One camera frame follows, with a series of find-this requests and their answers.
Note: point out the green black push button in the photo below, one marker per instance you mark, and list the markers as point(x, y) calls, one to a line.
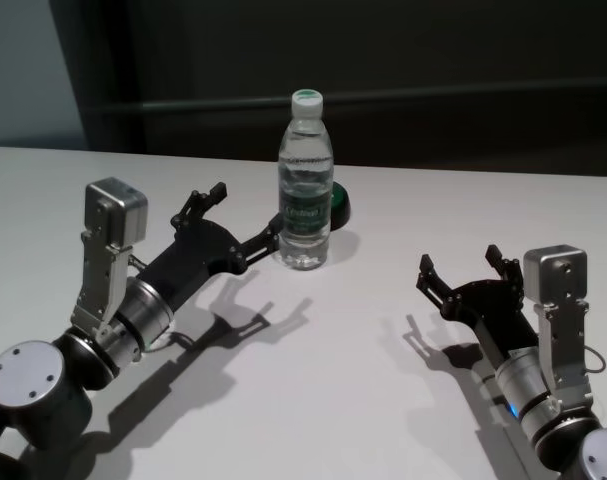
point(340, 210)

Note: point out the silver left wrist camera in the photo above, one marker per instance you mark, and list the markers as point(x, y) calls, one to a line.
point(113, 215)

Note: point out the dark wide vertical post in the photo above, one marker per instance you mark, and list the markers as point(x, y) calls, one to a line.
point(113, 75)

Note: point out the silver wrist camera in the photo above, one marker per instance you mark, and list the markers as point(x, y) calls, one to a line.
point(113, 215)
point(558, 280)

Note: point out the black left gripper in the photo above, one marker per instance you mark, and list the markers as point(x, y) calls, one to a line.
point(193, 260)

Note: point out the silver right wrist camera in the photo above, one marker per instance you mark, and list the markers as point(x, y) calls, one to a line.
point(558, 280)

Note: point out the thin grey horizontal rail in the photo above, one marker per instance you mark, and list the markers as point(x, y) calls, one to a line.
point(433, 102)

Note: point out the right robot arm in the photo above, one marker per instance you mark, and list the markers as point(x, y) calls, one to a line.
point(528, 395)

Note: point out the clear water bottle green label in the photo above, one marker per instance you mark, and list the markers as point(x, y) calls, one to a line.
point(305, 200)

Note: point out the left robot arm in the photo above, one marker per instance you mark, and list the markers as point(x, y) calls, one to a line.
point(38, 390)

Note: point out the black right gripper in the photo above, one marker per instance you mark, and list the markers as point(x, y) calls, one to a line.
point(498, 320)

